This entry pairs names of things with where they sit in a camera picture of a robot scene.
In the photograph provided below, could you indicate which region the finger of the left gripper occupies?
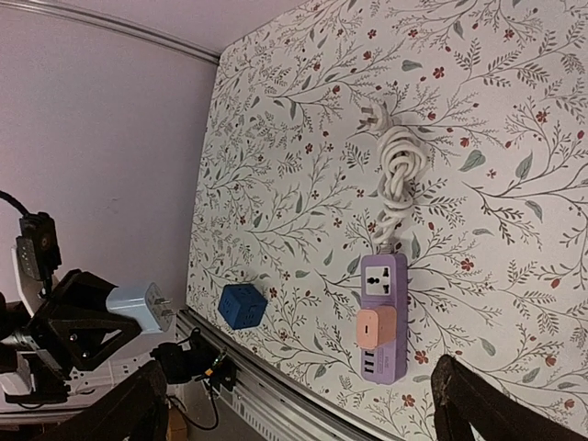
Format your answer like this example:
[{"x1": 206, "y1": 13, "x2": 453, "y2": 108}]
[
  {"x1": 63, "y1": 314, "x2": 141, "y2": 371},
  {"x1": 54, "y1": 269, "x2": 117, "y2": 321}
]

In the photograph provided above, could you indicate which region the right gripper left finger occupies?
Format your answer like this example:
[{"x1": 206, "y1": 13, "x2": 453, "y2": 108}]
[{"x1": 37, "y1": 361, "x2": 168, "y2": 441}]

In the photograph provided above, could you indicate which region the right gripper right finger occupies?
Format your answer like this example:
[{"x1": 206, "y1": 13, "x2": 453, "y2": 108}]
[{"x1": 431, "y1": 355, "x2": 583, "y2": 440}]

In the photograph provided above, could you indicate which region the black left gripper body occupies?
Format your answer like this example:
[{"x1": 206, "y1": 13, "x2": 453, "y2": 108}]
[{"x1": 17, "y1": 270, "x2": 78, "y2": 404}]

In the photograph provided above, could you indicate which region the light blue plug adapter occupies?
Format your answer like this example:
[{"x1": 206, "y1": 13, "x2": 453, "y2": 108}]
[{"x1": 106, "y1": 282, "x2": 175, "y2": 334}]

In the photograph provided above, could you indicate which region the pink plug adapter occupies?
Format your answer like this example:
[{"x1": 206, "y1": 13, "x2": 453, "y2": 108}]
[{"x1": 356, "y1": 305, "x2": 397, "y2": 349}]

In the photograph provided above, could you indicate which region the purple power strip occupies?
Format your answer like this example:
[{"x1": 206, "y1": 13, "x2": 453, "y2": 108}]
[{"x1": 356, "y1": 254, "x2": 408, "y2": 385}]

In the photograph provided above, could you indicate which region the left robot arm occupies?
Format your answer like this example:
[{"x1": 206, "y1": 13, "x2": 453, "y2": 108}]
[{"x1": 1, "y1": 269, "x2": 141, "y2": 409}]

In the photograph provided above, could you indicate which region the dark blue cube socket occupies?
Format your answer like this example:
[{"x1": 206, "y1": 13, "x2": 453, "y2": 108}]
[{"x1": 218, "y1": 284, "x2": 267, "y2": 331}]

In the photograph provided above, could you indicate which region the floral table cloth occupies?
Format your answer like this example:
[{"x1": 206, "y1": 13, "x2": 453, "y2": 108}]
[{"x1": 187, "y1": 1, "x2": 587, "y2": 440}]

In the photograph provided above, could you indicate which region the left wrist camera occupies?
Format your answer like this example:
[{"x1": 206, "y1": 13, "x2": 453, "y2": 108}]
[{"x1": 17, "y1": 212, "x2": 62, "y2": 281}]

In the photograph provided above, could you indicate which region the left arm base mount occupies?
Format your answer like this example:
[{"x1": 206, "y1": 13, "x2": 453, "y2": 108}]
[{"x1": 150, "y1": 328, "x2": 237, "y2": 391}]

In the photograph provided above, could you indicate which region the aluminium front rail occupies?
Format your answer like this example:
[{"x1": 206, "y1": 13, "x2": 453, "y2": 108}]
[{"x1": 176, "y1": 309, "x2": 398, "y2": 440}]

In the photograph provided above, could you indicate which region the white coiled power cable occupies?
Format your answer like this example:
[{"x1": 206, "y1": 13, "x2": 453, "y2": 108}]
[{"x1": 356, "y1": 101, "x2": 426, "y2": 254}]

